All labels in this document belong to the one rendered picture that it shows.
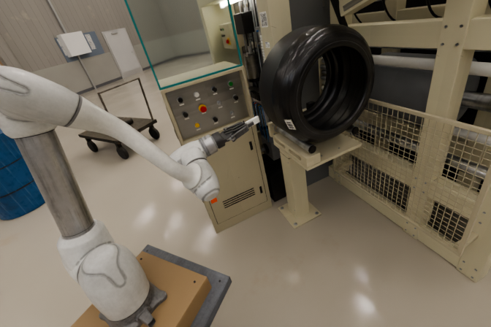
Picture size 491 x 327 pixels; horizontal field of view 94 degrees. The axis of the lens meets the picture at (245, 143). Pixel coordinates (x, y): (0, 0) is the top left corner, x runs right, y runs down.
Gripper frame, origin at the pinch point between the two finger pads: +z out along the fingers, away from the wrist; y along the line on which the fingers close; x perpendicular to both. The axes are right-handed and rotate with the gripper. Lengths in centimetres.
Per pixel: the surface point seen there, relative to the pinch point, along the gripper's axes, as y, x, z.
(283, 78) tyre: -7.9, -15.4, 17.2
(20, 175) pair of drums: 223, 34, -225
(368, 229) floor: -10, 120, 53
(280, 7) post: 26, -38, 43
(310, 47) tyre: -10.4, -23.1, 30.8
